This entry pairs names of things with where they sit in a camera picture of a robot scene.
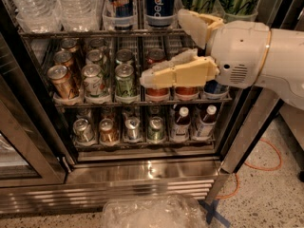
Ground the gold can middle row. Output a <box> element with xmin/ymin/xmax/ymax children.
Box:
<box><xmin>53</xmin><ymin>50</ymin><xmax>79</xmax><ymax>75</ymax></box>

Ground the white green can middle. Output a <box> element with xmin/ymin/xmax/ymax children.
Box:
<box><xmin>85</xmin><ymin>49</ymin><xmax>107</xmax><ymax>67</ymax></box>

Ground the tea bottle right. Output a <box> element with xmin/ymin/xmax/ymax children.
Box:
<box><xmin>194</xmin><ymin>104</ymin><xmax>218</xmax><ymax>138</ymax></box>

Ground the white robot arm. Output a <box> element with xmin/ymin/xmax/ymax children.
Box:
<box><xmin>140</xmin><ymin>9</ymin><xmax>304</xmax><ymax>109</ymax></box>

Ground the red coca-cola can left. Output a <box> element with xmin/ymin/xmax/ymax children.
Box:
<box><xmin>146</xmin><ymin>88</ymin><xmax>169</xmax><ymax>97</ymax></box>

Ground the red can middle left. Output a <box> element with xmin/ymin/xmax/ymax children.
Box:
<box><xmin>146</xmin><ymin>48</ymin><xmax>166</xmax><ymax>65</ymax></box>

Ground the fridge door right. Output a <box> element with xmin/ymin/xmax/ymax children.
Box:
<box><xmin>221</xmin><ymin>0</ymin><xmax>304</xmax><ymax>174</ymax></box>

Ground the white can back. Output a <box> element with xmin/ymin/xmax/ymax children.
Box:
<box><xmin>88</xmin><ymin>38</ymin><xmax>107</xmax><ymax>51</ymax></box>

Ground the gold can front left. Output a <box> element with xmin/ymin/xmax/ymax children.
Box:
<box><xmin>47</xmin><ymin>65</ymin><xmax>79</xmax><ymax>100</ymax></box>

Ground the orange can bottom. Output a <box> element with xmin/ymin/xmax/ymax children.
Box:
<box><xmin>99</xmin><ymin>118</ymin><xmax>119</xmax><ymax>143</ymax></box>

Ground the glass fridge door left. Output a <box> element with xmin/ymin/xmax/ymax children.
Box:
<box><xmin>0</xmin><ymin>37</ymin><xmax>66</xmax><ymax>188</ymax></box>

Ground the tea bottle left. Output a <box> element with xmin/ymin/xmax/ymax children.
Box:
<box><xmin>170</xmin><ymin>106</ymin><xmax>190</xmax><ymax>143</ymax></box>

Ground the red coca-cola can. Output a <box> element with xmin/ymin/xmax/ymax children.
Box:
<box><xmin>146</xmin><ymin>88</ymin><xmax>169</xmax><ymax>97</ymax></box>
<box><xmin>175</xmin><ymin>86</ymin><xmax>199</xmax><ymax>96</ymax></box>

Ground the green can bottom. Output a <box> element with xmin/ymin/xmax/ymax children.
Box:
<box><xmin>148</xmin><ymin>117</ymin><xmax>164</xmax><ymax>142</ymax></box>

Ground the steel refrigerator body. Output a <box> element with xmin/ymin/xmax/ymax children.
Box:
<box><xmin>0</xmin><ymin>0</ymin><xmax>304</xmax><ymax>216</ymax></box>

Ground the blue can front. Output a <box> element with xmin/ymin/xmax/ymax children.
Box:
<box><xmin>204</xmin><ymin>80</ymin><xmax>228</xmax><ymax>94</ymax></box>

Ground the blue tape cross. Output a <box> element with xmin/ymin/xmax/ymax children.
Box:
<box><xmin>199</xmin><ymin>199</ymin><xmax>231</xmax><ymax>228</ymax></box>

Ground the silver can bottom left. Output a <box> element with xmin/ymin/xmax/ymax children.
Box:
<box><xmin>73</xmin><ymin>118</ymin><xmax>95</xmax><ymax>143</ymax></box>

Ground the silver can bottom middle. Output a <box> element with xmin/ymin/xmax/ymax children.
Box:
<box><xmin>124</xmin><ymin>117</ymin><xmax>140</xmax><ymax>140</ymax></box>

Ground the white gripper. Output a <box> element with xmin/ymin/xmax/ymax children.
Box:
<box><xmin>140</xmin><ymin>9</ymin><xmax>271</xmax><ymax>88</ymax></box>

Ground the green can middle row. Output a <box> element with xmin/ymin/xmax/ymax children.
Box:
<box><xmin>115</xmin><ymin>48</ymin><xmax>135</xmax><ymax>65</ymax></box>

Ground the clear water bottle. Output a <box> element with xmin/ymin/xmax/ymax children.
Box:
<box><xmin>12</xmin><ymin>0</ymin><xmax>61</xmax><ymax>33</ymax></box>
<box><xmin>59</xmin><ymin>0</ymin><xmax>103</xmax><ymax>32</ymax></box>

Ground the gold can back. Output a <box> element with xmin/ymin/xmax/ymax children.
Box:
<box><xmin>60</xmin><ymin>38</ymin><xmax>79</xmax><ymax>53</ymax></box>

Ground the orange cable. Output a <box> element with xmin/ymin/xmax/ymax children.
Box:
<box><xmin>216</xmin><ymin>138</ymin><xmax>283</xmax><ymax>200</ymax></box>

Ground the red coca-cola can right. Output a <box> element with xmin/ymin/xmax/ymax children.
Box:
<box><xmin>175</xmin><ymin>86</ymin><xmax>199</xmax><ymax>96</ymax></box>

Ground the red bull can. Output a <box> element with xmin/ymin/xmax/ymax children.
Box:
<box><xmin>108</xmin><ymin>0</ymin><xmax>133</xmax><ymax>30</ymax></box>

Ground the silver can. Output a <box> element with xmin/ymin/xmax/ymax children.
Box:
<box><xmin>73</xmin><ymin>118</ymin><xmax>95</xmax><ymax>143</ymax></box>
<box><xmin>124</xmin><ymin>117</ymin><xmax>140</xmax><ymax>140</ymax></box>

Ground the white green can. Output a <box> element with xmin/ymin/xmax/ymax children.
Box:
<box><xmin>82</xmin><ymin>64</ymin><xmax>106</xmax><ymax>98</ymax></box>
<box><xmin>85</xmin><ymin>49</ymin><xmax>107</xmax><ymax>67</ymax></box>

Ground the tea bottle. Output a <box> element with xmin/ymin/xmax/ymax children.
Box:
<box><xmin>170</xmin><ymin>106</ymin><xmax>190</xmax><ymax>143</ymax></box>
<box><xmin>194</xmin><ymin>104</ymin><xmax>218</xmax><ymax>138</ymax></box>

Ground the clear plastic bag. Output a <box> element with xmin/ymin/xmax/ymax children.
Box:
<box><xmin>102</xmin><ymin>195</ymin><xmax>207</xmax><ymax>228</ymax></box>

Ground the white green can front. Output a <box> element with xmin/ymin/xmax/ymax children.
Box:
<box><xmin>82</xmin><ymin>64</ymin><xmax>106</xmax><ymax>98</ymax></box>

